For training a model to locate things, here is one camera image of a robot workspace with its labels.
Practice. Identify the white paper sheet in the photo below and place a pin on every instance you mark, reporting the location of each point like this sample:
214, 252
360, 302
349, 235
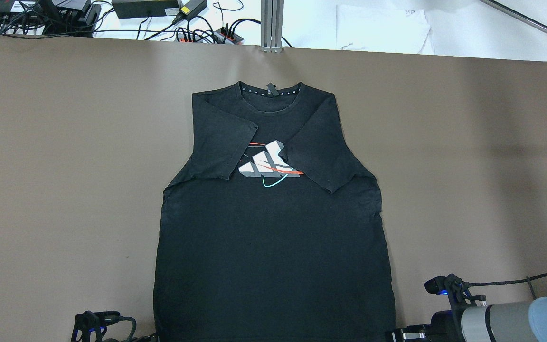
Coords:
373, 29

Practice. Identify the black printed t-shirt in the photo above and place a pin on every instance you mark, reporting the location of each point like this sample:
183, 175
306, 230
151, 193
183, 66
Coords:
272, 230

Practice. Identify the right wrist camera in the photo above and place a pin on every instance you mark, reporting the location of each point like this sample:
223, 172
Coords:
456, 290

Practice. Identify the red black power strip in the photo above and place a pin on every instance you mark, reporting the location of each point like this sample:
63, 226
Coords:
223, 36

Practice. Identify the aluminium frame post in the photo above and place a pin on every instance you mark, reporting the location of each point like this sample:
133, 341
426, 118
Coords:
271, 25

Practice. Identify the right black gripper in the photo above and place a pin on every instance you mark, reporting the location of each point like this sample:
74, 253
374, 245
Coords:
446, 324

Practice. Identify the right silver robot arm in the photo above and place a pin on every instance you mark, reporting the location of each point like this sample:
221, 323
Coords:
508, 322

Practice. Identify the metal rod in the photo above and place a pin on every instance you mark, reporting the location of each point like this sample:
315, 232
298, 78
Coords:
516, 14

